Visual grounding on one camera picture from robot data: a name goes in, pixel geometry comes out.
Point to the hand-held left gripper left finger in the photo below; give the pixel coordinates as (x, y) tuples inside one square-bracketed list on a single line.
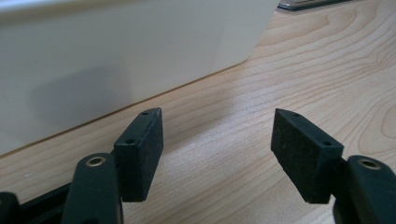
[(140, 158)]

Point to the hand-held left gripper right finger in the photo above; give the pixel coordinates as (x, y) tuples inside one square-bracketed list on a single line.
[(302, 155)]

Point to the white divided storage box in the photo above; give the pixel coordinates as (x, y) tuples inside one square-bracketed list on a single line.
[(93, 62)]

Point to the shiny metal tray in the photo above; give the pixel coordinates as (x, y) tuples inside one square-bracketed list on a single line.
[(305, 4)]

